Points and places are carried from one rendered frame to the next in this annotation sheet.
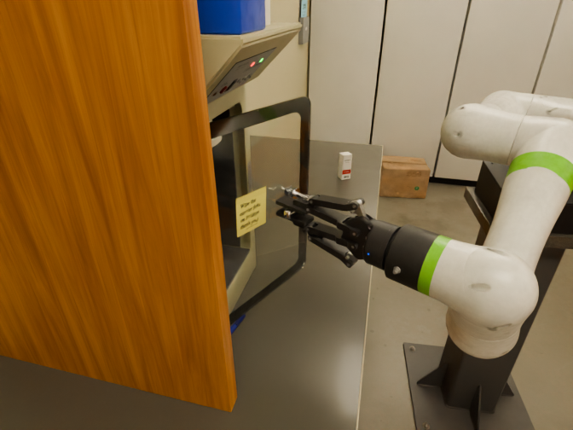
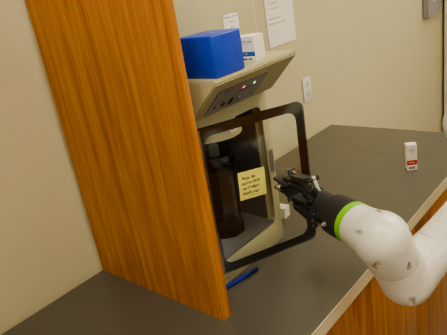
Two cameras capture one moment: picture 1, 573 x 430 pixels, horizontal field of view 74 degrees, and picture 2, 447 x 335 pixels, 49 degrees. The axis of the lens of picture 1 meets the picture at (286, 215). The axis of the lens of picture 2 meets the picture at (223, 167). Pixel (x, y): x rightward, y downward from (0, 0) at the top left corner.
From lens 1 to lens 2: 0.64 m
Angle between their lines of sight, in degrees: 28
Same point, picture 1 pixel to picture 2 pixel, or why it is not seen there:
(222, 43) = (206, 84)
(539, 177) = not seen: outside the picture
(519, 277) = (382, 227)
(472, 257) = (362, 214)
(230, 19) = (211, 71)
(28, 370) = (116, 280)
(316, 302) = (319, 268)
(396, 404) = not seen: outside the picture
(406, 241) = (330, 204)
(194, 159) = (187, 145)
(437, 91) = not seen: outside the picture
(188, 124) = (182, 127)
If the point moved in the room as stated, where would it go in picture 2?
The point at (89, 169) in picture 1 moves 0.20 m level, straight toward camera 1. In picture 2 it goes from (145, 150) to (136, 183)
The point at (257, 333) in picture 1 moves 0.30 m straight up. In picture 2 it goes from (263, 281) to (247, 179)
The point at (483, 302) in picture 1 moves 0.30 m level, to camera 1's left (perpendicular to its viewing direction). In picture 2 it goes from (358, 243) to (216, 230)
